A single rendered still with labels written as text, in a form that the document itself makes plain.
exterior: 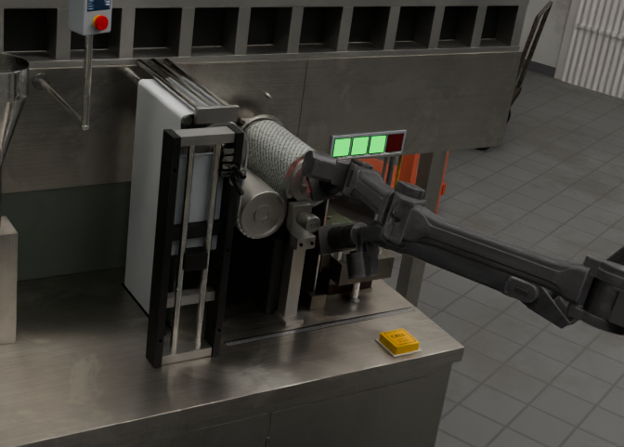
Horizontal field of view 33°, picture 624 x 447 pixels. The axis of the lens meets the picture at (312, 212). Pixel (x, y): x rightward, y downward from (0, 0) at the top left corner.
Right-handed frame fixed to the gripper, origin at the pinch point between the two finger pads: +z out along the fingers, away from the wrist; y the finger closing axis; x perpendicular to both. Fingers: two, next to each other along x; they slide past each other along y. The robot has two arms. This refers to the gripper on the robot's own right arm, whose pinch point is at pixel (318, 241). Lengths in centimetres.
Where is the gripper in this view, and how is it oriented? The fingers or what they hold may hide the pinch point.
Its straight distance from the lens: 260.8
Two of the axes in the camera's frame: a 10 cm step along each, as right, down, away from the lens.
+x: -1.4, -9.9, 0.3
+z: -5.1, 1.0, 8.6
